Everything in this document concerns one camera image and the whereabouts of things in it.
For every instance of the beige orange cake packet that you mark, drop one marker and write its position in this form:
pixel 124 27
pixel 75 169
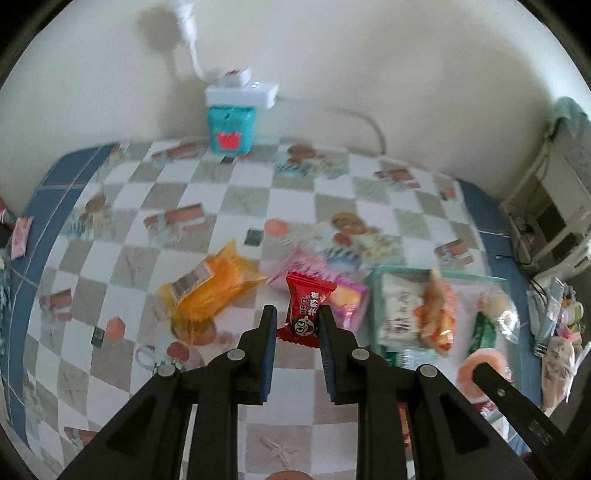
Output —
pixel 436 318

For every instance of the round bun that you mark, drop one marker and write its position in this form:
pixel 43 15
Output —
pixel 464 374

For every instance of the white snack packet orange print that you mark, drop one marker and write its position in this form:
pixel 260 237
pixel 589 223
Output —
pixel 401 309

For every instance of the white power strip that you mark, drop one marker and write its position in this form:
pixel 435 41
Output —
pixel 240 94

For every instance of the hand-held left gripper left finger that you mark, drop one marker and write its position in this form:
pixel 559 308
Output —
pixel 269 355

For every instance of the bright red snack packet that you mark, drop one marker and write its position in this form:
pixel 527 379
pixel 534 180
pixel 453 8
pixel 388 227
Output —
pixel 404 427

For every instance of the small red candy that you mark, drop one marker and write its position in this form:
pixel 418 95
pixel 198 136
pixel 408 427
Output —
pixel 304 304

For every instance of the checkered printed tablecloth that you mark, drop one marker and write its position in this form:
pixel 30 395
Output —
pixel 138 221

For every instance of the white metal rack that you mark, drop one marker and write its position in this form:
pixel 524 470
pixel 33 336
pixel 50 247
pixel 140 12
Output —
pixel 538 170

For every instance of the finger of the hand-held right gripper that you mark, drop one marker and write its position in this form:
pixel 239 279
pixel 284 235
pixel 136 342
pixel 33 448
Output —
pixel 508 401

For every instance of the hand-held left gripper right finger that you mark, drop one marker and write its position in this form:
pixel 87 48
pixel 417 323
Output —
pixel 327 360

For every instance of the plastic bag of snacks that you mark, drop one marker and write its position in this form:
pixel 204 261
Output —
pixel 558 369

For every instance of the white shelf unit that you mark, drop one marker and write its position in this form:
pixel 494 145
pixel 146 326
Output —
pixel 561 240

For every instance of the orange bread packet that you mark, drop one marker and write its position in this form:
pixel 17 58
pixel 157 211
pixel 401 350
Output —
pixel 217 286

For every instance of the dark red biscuit packet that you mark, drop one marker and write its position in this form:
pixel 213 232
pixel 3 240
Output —
pixel 485 407

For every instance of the white switch plug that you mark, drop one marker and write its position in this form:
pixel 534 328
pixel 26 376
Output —
pixel 235 76

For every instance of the teal tin box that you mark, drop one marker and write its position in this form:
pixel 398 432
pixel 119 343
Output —
pixel 231 127

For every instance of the small pink packet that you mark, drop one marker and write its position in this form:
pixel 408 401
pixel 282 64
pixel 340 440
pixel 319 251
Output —
pixel 21 235

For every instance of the silver green snack packet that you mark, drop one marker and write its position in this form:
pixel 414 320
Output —
pixel 413 359

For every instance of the teal shallow tray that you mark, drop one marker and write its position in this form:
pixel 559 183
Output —
pixel 375 314

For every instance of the teal cloth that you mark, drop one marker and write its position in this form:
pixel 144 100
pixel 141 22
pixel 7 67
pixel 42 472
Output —
pixel 570 115

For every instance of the pink snack packet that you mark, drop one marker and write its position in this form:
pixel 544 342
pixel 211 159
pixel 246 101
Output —
pixel 353 300

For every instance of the small dark green packet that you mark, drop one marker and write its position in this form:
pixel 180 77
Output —
pixel 482 332

